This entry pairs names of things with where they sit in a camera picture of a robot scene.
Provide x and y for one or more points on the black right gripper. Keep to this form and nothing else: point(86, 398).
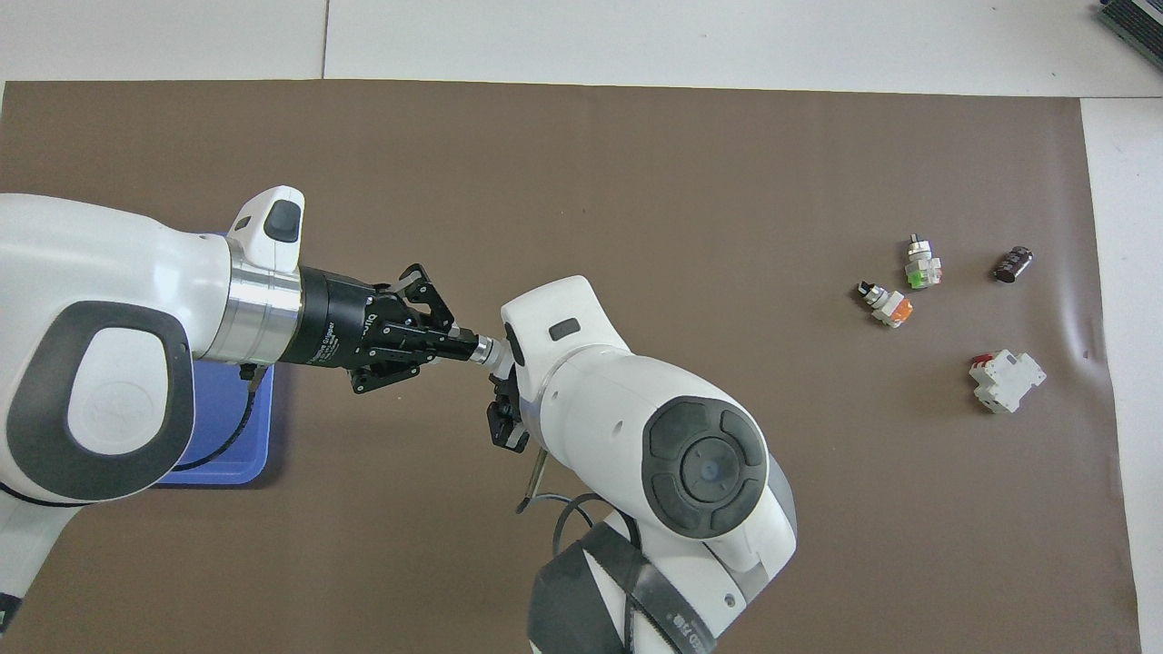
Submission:
point(512, 350)

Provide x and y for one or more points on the dark brown terminal block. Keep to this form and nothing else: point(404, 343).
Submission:
point(1014, 264)

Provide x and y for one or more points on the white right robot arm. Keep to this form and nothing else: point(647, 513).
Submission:
point(618, 400)

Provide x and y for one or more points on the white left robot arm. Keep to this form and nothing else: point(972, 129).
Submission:
point(91, 272)

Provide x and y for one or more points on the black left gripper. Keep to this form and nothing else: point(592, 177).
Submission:
point(341, 318)

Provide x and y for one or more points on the orange white rotary switch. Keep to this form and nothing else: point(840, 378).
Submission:
point(890, 307)

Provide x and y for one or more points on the green white rotary switch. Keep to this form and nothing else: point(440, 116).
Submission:
point(923, 268)

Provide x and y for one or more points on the brown table mat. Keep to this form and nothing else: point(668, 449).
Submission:
point(727, 182)

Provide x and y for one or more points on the black electronics box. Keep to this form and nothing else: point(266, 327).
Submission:
point(1140, 23)

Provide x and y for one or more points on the blue plastic tray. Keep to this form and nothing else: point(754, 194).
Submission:
point(236, 436)

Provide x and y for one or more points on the white circuit breaker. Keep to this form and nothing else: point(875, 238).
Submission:
point(1008, 380)

